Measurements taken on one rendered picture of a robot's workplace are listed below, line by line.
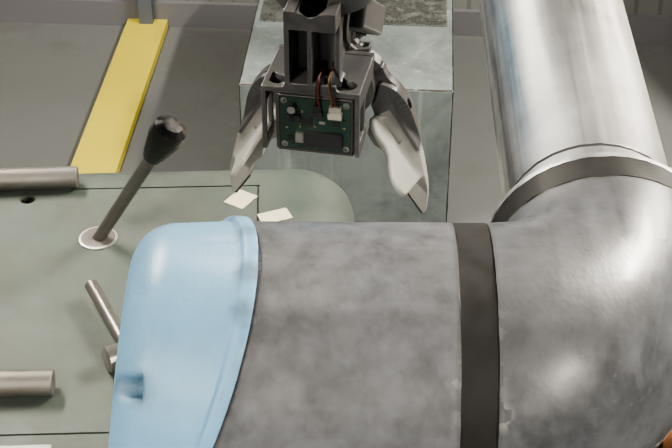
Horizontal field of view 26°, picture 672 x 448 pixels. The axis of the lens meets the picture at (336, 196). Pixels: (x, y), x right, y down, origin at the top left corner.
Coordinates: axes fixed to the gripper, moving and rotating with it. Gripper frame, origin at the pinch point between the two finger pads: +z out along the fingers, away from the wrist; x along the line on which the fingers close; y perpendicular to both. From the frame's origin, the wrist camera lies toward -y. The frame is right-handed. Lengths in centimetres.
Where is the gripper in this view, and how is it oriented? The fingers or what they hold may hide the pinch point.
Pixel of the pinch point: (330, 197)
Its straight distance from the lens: 114.4
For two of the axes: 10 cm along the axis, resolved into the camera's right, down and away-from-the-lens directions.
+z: 0.0, 8.3, 5.6
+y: -1.9, 5.5, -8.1
